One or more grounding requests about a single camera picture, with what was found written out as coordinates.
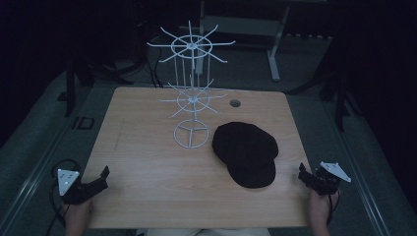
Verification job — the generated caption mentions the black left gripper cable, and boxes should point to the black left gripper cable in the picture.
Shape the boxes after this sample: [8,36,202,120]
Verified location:
[45,158,82,236]

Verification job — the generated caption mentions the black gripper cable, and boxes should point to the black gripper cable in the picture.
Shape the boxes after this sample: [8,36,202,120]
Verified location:
[326,192,341,226]
[45,158,82,236]

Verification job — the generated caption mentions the black floor cables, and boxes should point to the black floor cables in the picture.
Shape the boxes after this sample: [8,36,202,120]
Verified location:
[114,45,165,89]

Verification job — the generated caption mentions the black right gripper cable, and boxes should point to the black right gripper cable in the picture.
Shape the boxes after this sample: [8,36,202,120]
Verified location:
[326,192,341,226]

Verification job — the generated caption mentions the person's left hand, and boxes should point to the person's left hand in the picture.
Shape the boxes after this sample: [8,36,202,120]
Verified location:
[63,197,94,222]

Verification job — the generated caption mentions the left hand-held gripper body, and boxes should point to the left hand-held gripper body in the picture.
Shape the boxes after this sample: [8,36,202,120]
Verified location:
[57,168,103,207]

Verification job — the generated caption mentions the grey metal floor rail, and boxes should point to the grey metal floor rail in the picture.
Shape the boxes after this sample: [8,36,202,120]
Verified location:
[0,122,75,236]
[330,117,392,236]

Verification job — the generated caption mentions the black rectangular floor frame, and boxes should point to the black rectangular floor frame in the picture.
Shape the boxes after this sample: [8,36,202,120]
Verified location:
[71,116,96,131]

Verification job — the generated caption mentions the white metal desk frame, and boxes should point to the white metal desk frame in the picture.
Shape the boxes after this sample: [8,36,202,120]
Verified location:
[195,0,329,83]

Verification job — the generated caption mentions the person's right hand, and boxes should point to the person's right hand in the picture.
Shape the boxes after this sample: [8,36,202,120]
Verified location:
[307,188,342,220]

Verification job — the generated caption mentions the black metal stand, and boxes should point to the black metal stand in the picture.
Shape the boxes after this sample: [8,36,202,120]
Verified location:
[56,48,99,118]
[319,65,363,133]

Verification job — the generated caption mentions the black cap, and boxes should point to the black cap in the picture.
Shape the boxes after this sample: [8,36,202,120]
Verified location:
[211,121,280,190]

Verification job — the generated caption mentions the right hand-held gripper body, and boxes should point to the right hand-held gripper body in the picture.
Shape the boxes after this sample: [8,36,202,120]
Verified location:
[307,160,352,197]

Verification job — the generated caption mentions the white wire display rack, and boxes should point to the white wire display rack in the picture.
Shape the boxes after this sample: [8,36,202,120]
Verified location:
[146,20,237,149]

